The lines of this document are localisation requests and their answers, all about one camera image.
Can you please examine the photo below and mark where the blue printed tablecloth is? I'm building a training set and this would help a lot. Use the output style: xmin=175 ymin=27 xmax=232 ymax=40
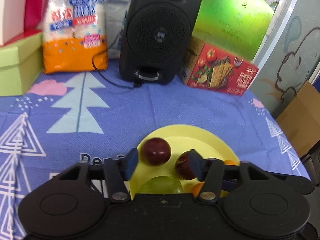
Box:
xmin=1 ymin=61 xmax=308 ymax=239

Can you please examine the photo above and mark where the magenta paper bag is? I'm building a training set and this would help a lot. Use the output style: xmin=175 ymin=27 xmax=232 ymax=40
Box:
xmin=24 ymin=0 xmax=45 ymax=31

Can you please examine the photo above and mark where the red cracker box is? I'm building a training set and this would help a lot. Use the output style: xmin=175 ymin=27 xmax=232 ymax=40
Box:
xmin=178 ymin=37 xmax=258 ymax=96

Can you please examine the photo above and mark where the cardboard box on floor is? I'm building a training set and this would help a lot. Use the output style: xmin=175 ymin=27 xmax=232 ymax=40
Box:
xmin=277 ymin=81 xmax=320 ymax=157

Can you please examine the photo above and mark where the dark red plum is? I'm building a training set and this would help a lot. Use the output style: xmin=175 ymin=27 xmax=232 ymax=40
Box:
xmin=140 ymin=138 xmax=171 ymax=166

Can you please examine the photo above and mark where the green gift box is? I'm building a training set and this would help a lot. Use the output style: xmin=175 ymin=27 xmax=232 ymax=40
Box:
xmin=193 ymin=0 xmax=279 ymax=60

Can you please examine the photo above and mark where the large green mango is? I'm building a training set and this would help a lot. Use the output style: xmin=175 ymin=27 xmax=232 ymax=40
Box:
xmin=137 ymin=176 xmax=184 ymax=194

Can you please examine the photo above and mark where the dark purple plum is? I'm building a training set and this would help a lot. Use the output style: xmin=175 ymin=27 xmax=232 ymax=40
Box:
xmin=175 ymin=150 xmax=201 ymax=180

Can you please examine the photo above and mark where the black speaker cable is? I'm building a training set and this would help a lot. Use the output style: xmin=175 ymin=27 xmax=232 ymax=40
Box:
xmin=91 ymin=33 xmax=143 ymax=90

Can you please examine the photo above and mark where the yellow plastic plate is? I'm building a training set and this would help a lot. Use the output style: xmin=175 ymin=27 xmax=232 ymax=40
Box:
xmin=128 ymin=125 xmax=241 ymax=201

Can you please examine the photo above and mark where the paper cups package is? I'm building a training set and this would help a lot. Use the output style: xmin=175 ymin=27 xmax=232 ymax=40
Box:
xmin=42 ymin=0 xmax=108 ymax=74

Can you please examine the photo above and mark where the white cup box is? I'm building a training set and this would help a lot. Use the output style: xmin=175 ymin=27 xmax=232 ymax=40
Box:
xmin=1 ymin=0 xmax=26 ymax=46

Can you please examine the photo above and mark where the black loudspeaker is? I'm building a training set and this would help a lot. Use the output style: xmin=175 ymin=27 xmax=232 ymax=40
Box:
xmin=119 ymin=0 xmax=202 ymax=84

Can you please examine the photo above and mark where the green shoe box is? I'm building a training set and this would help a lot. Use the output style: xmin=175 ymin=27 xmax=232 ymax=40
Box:
xmin=0 ymin=30 xmax=43 ymax=96

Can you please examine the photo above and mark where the small yellow orange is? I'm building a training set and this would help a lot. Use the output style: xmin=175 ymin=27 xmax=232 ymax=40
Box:
xmin=223 ymin=159 xmax=239 ymax=166

